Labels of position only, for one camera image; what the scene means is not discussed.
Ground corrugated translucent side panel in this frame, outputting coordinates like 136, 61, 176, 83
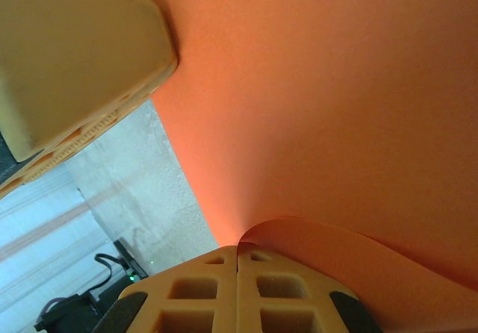
0, 168, 124, 333

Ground orange paper sheet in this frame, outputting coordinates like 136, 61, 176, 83
99, 0, 478, 333

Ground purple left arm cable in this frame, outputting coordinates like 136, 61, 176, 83
36, 296, 67, 322

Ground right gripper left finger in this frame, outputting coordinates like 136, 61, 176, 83
97, 245, 239, 333

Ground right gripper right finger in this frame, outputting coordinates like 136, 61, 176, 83
237, 243, 382, 333

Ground small controller board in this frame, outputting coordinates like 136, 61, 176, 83
114, 237, 150, 284

